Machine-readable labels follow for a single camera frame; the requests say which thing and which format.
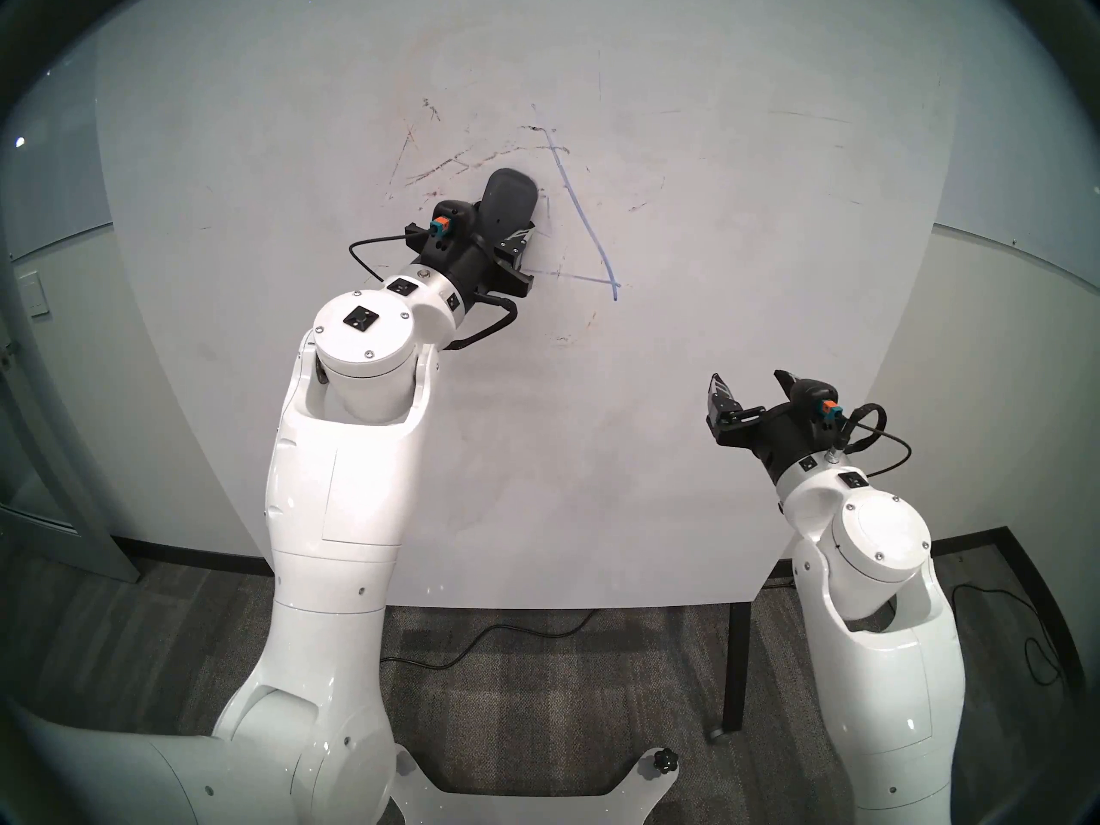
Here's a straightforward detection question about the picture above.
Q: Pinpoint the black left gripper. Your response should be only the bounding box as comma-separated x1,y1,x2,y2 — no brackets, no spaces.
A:
402,222,536,314

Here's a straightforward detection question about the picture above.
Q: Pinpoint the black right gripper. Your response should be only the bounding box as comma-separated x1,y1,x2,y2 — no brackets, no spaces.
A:
706,367,840,482

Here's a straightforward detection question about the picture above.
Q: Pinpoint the dark grey whiteboard eraser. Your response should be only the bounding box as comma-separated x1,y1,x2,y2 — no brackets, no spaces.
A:
478,168,541,241

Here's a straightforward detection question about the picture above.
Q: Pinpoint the white whiteboard table surface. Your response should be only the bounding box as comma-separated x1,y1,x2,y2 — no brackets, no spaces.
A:
95,0,959,611

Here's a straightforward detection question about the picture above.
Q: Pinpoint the black table leg with caster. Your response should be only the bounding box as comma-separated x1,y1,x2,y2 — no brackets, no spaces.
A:
706,600,753,741

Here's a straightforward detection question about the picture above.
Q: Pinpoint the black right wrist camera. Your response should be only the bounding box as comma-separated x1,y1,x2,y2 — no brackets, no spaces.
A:
791,376,841,427

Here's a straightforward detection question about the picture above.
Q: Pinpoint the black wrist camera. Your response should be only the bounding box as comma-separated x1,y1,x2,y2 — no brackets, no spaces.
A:
791,376,841,427
430,199,482,250

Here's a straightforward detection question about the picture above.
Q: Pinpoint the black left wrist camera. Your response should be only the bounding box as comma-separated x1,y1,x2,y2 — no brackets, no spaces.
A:
430,199,482,250

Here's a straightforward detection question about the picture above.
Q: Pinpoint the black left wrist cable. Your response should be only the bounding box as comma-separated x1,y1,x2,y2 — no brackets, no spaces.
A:
348,235,519,351

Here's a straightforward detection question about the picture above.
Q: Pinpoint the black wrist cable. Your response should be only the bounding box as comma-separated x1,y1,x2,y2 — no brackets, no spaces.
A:
348,235,519,351
832,400,914,476

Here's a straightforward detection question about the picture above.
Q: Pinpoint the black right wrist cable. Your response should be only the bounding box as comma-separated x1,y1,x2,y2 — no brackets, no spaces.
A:
832,400,914,476

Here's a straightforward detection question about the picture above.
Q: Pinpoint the long black floor cable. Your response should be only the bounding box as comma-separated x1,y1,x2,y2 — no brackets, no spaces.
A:
380,608,596,669

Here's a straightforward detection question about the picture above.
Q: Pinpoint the looped black floor cable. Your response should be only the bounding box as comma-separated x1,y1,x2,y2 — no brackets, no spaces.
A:
945,578,1066,687

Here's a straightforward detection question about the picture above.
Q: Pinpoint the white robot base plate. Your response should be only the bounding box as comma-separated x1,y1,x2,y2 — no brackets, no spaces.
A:
391,746,680,825

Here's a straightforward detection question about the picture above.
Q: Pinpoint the grey glass door frame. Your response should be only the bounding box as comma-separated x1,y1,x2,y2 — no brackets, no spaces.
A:
0,247,140,585

